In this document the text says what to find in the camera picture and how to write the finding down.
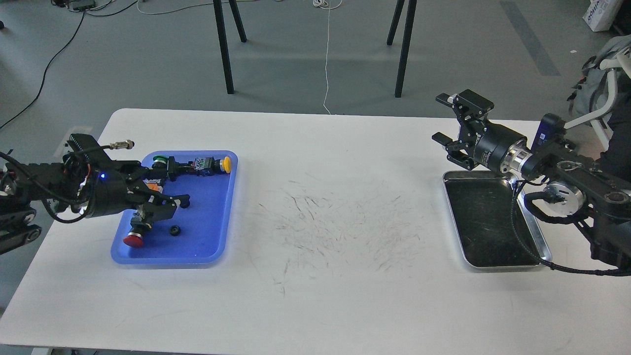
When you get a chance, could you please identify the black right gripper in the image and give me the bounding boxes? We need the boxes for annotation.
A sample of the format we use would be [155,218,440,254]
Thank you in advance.
[432,89,531,175]

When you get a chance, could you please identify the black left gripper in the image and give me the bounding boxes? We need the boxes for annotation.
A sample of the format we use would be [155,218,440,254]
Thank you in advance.
[63,134,191,223]

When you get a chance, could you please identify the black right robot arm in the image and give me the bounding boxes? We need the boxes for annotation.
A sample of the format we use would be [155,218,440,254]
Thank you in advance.
[432,89,631,277]

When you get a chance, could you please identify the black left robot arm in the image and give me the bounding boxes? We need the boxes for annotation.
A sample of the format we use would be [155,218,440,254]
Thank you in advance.
[0,134,195,253]

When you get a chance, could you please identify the blue plastic tray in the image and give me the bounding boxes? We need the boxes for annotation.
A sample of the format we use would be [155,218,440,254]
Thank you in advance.
[110,150,238,268]

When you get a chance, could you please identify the silver metal tray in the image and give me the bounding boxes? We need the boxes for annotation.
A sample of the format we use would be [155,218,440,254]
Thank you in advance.
[442,171,552,272]

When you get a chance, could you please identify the grey white chair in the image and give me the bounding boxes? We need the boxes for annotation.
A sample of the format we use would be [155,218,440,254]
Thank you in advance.
[565,35,631,150]

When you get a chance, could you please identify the black stand legs right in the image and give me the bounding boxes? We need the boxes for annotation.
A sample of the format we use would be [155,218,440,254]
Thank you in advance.
[386,0,418,98]

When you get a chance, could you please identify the black stand legs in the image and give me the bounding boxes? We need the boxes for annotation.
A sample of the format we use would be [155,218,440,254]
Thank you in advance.
[386,0,418,98]
[212,0,248,95]

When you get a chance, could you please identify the white cardboard box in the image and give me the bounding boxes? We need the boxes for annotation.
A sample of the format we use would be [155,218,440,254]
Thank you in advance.
[582,0,624,32]

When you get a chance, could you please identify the black stand legs left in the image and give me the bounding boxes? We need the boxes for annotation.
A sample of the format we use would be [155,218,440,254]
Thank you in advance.
[212,0,248,95]

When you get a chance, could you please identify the orange white switch part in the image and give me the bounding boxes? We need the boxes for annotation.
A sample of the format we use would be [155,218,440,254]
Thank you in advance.
[143,179,164,193]

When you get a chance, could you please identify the green push button switch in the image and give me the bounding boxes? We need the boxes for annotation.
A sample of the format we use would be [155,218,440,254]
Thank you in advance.
[149,155,195,181]

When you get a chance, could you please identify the red push button switch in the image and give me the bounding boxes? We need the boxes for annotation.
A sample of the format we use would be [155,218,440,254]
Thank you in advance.
[122,213,153,248]

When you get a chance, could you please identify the yellow push button switch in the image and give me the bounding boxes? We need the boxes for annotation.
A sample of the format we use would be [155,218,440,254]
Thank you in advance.
[192,156,232,176]

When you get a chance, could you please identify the white hanging cord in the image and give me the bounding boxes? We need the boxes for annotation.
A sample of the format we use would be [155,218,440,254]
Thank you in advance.
[313,0,343,115]

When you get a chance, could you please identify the black floor cable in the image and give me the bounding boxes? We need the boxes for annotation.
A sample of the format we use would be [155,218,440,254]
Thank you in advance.
[0,0,139,131]

